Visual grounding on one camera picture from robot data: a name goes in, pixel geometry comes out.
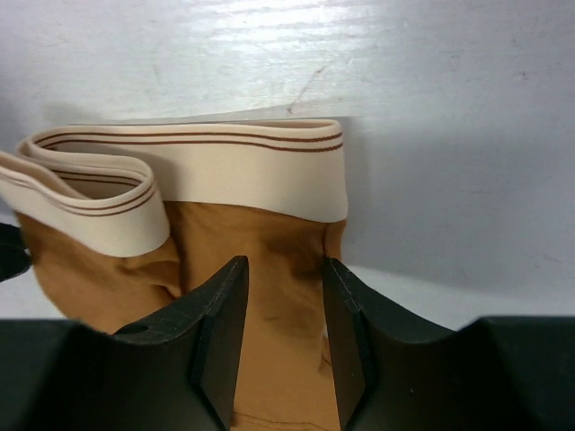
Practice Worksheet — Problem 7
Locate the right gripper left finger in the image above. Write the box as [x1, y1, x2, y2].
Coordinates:
[1, 256, 249, 430]

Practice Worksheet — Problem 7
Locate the brown underwear cream waistband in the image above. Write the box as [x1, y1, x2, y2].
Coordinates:
[1, 119, 348, 430]

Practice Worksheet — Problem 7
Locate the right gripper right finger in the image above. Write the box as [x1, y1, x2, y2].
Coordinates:
[323, 258, 574, 430]

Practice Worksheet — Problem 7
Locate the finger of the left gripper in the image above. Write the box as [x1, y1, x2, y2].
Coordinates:
[0, 223, 30, 282]

